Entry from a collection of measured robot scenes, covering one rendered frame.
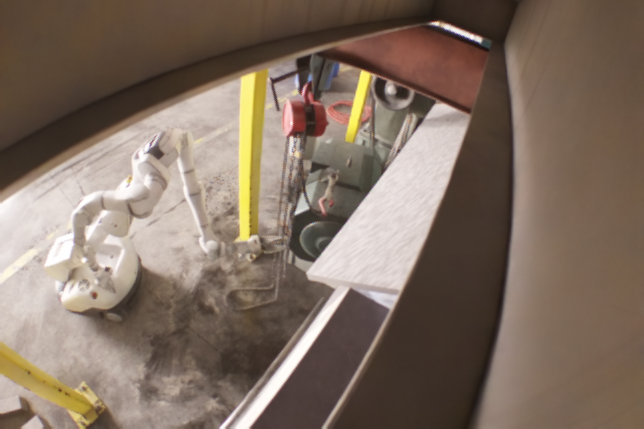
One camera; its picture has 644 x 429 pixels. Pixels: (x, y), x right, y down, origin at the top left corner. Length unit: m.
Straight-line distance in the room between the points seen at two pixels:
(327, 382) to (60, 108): 0.44
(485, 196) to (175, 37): 0.29
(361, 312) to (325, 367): 0.11
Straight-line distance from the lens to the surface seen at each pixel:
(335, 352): 0.49
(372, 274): 0.54
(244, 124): 1.74
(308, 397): 0.46
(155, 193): 1.22
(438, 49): 1.01
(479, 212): 0.21
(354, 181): 1.79
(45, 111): 0.27
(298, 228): 1.73
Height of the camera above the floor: 1.96
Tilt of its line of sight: 40 degrees down
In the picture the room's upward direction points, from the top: 12 degrees clockwise
